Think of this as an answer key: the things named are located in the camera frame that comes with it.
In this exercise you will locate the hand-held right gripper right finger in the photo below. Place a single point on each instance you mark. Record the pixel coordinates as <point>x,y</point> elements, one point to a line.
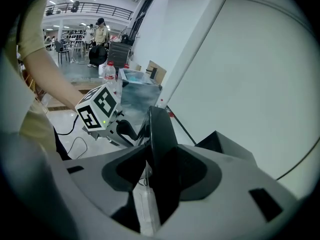
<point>225,189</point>

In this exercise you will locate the clear plastic storage bin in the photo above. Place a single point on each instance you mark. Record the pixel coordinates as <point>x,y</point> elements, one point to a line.
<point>140,96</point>

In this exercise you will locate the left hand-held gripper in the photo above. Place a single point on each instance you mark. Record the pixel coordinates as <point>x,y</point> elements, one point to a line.
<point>96,109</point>

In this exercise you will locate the black chair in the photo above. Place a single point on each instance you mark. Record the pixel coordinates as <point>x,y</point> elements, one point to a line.
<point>61,50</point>

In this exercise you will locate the cardboard sheet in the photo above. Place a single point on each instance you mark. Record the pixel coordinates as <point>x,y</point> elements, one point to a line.
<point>160,71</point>

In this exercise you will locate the small red object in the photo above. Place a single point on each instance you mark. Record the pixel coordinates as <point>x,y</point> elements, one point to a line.
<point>171,114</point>

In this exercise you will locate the person's left forearm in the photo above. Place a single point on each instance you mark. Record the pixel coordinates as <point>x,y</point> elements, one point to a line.
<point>50,79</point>

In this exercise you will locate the black faucet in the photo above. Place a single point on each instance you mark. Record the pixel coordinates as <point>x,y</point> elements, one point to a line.
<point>153,72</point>

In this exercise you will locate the black standing fan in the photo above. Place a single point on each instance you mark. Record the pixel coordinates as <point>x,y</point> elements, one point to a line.
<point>126,35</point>

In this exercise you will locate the black trousers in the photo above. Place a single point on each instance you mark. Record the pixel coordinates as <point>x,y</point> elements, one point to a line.
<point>61,149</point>

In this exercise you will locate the beige t-shirt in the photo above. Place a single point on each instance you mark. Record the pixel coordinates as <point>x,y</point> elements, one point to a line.
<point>32,29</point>

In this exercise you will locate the teal cloth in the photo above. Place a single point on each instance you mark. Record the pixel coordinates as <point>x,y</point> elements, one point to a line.
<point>135,78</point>

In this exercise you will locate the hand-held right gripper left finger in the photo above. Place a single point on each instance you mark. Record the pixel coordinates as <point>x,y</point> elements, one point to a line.
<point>107,174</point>

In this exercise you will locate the wooden platform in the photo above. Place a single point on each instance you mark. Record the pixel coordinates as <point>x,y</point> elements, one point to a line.
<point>85,83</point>

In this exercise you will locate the small red-capped bottle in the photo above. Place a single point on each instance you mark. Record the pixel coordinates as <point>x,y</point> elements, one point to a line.
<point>162,102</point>

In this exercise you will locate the black round bag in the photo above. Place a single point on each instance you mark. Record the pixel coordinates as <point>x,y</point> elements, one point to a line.
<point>98,55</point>

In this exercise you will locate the black mezzanine railing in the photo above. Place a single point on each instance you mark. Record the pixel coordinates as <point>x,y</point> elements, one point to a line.
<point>87,7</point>

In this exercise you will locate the small cardboard box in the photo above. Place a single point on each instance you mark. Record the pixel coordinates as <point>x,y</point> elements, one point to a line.
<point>138,67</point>

